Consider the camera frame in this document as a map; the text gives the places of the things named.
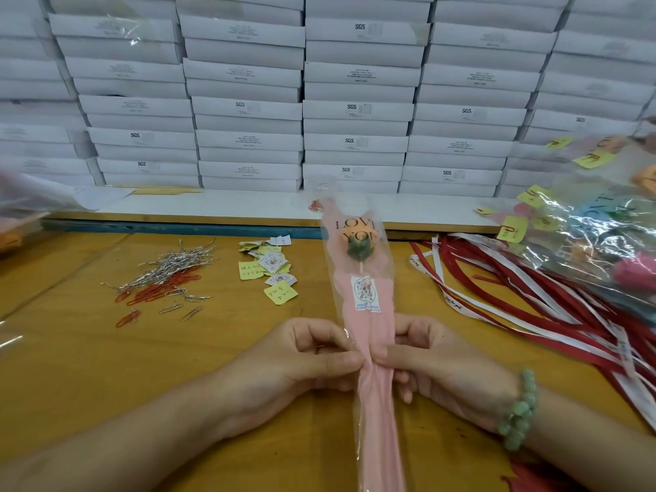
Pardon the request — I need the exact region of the white shelf board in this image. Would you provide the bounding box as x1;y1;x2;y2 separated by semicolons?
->
45;187;519;232

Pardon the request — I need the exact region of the pile of red white ribbons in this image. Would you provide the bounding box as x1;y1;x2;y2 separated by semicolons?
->
408;232;656;432

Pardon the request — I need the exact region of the red ribbon piece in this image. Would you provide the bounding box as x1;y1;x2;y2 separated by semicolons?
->
500;457;567;492

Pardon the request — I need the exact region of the pile of cellophane wrapped flowers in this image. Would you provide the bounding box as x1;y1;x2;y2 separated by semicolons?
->
473;132;656;315

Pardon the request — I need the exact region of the stack of white flat boxes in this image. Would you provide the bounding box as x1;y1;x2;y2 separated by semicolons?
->
0;0;656;199

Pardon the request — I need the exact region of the clear plastic bag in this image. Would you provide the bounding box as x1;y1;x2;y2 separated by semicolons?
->
0;161;137;233

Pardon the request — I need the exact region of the person's right hand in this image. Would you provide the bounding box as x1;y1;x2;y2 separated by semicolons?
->
369;315;519;432

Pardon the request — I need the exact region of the pile of silver twist ties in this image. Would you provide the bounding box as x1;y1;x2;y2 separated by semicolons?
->
101;238;219;294

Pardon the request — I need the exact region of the green bead bracelet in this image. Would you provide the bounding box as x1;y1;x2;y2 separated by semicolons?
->
497;368;538;452

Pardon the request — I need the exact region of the person's left hand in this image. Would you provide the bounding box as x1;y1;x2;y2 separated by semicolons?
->
220;318;367;437

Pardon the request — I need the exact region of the pile of red paper clips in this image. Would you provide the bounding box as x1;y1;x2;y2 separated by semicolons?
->
115;271;204;307

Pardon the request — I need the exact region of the yellow paper strip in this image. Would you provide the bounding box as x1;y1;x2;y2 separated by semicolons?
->
119;187;204;195

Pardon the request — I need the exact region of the pile of yellow paper labels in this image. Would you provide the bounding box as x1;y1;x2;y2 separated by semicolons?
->
238;234;299;307

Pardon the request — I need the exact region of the person's left forearm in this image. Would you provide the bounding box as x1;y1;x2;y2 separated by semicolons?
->
0;365;242;492

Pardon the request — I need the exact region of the person's right forearm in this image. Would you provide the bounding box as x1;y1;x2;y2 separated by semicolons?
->
510;388;656;492

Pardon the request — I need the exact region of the pink single rose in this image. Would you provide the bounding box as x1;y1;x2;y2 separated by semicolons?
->
309;192;412;492

